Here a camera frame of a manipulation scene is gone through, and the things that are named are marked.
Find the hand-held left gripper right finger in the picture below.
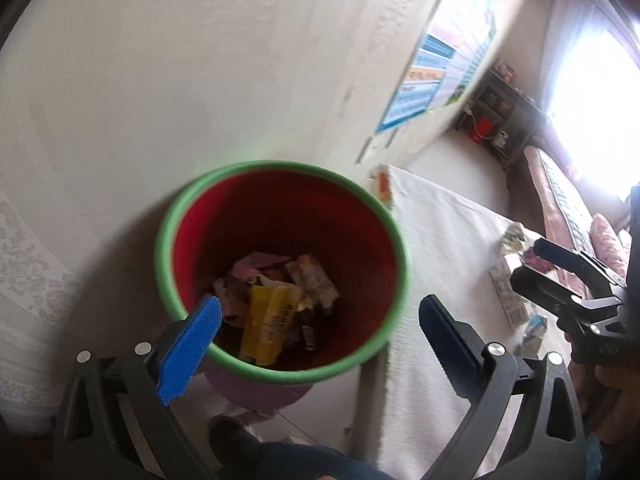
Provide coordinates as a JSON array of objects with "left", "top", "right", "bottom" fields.
[{"left": 419, "top": 294, "right": 587, "bottom": 480}]

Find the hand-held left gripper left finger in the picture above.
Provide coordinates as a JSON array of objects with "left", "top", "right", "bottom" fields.
[{"left": 52, "top": 294, "right": 223, "bottom": 480}]

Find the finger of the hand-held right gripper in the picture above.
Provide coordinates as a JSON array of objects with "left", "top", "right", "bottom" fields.
[
  {"left": 532, "top": 237, "right": 626, "bottom": 291},
  {"left": 510, "top": 266, "right": 626, "bottom": 333}
]

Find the pink wrapper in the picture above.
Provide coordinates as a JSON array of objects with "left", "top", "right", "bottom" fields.
[
  {"left": 521, "top": 254, "right": 552, "bottom": 275},
  {"left": 231, "top": 252, "right": 292, "bottom": 282}
]

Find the yellow wrapper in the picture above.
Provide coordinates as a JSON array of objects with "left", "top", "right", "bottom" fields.
[{"left": 239, "top": 282, "right": 302, "bottom": 367}]

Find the white paper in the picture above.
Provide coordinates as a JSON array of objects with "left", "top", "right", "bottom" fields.
[{"left": 287, "top": 255, "right": 342, "bottom": 312}]

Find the green rimmed red bin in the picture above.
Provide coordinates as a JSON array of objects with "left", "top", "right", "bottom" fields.
[{"left": 154, "top": 160, "right": 412, "bottom": 417}]

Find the person's right hand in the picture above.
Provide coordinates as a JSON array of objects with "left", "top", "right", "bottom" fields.
[{"left": 571, "top": 360, "right": 640, "bottom": 445}]

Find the white carton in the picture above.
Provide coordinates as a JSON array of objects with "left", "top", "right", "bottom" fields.
[{"left": 488, "top": 255, "right": 532, "bottom": 329}]

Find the blue and white wrapper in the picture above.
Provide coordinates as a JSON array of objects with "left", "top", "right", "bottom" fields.
[{"left": 517, "top": 312, "right": 549, "bottom": 357}]

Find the pink patterned sofa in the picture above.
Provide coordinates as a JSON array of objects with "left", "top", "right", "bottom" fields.
[{"left": 522, "top": 145, "right": 640, "bottom": 301}]

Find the pink patterned pillow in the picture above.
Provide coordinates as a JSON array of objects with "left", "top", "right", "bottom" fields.
[{"left": 590, "top": 212, "right": 634, "bottom": 267}]

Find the crumpled pale wrapper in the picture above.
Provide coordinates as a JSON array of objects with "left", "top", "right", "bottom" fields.
[{"left": 500, "top": 222, "right": 532, "bottom": 257}]

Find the person's dark shoe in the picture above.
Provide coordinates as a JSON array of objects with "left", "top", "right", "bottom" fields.
[{"left": 207, "top": 417, "right": 264, "bottom": 472}]

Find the white tablecloth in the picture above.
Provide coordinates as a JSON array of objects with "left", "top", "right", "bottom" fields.
[{"left": 345, "top": 162, "right": 591, "bottom": 480}]

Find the red container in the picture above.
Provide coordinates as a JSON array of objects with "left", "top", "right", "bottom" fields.
[{"left": 467, "top": 117, "right": 496, "bottom": 144}]

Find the dark shelf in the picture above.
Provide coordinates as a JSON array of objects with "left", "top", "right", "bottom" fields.
[{"left": 452, "top": 60, "right": 551, "bottom": 173}]

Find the bright window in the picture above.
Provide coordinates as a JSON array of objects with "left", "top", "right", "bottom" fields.
[{"left": 540, "top": 0, "right": 640, "bottom": 201}]

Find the white wall socket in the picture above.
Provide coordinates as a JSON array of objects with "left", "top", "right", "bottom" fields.
[{"left": 356, "top": 135, "right": 382, "bottom": 164}]

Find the green bordered wall poster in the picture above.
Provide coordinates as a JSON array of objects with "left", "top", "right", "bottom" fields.
[{"left": 440, "top": 0, "right": 499, "bottom": 109}]

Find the blue bordered wall poster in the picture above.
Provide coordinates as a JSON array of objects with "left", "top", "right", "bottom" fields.
[{"left": 375, "top": 10, "right": 481, "bottom": 134}]

